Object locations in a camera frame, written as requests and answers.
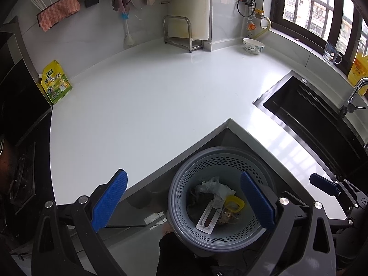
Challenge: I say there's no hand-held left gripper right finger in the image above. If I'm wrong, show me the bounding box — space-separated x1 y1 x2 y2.
240 171 337 276

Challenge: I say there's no white cutting board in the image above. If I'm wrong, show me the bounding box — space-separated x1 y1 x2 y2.
168 0 213 41

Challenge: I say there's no blue white bottle brush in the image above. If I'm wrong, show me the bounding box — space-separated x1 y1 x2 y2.
120 11 135 46

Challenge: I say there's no black gas valve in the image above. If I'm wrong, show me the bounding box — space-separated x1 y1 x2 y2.
236 0 255 16

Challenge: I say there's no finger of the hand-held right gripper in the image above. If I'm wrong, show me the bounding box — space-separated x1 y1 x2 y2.
328 217 368 265
310 173 368 217

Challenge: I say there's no clear plastic bag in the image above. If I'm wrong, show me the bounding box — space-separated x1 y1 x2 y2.
195 177 222 194

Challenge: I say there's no gas stove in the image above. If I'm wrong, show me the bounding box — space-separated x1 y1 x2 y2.
9 141 38 207

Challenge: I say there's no yellow oil bottle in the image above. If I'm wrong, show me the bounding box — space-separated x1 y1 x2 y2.
348 49 368 95

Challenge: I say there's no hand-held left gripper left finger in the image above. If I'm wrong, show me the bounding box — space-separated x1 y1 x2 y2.
32 169 128 276

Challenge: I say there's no steel board rack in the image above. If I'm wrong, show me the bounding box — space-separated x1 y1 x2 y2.
162 15 203 53

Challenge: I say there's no yellow gas hose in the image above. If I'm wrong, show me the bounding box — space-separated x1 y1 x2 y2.
254 17 272 39

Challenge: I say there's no white blue patterned bowl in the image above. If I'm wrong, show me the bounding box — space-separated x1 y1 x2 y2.
242 37 265 55

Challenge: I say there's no printed glass mug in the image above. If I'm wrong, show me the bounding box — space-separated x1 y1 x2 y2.
322 42 343 65

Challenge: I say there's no dark framed window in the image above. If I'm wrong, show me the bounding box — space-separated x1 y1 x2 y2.
272 0 368 75

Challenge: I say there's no black kitchen sink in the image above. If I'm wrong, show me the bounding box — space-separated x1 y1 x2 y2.
253 69 368 179

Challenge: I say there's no grey perforated waste basket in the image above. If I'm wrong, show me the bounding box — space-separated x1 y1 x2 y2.
167 147 278 258

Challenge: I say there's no pink dish cloth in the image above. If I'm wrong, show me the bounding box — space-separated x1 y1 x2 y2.
37 0 81 32

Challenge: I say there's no syringe blister package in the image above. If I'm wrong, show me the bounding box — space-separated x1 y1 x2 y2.
195 198 223 233

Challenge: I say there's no yellow green seasoning pouch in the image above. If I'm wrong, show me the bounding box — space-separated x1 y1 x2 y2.
40 60 73 105

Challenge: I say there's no dark grey cloth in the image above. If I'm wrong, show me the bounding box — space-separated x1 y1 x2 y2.
187 191 212 222

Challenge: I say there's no steel faucet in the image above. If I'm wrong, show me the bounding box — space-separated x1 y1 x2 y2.
338 78 368 118

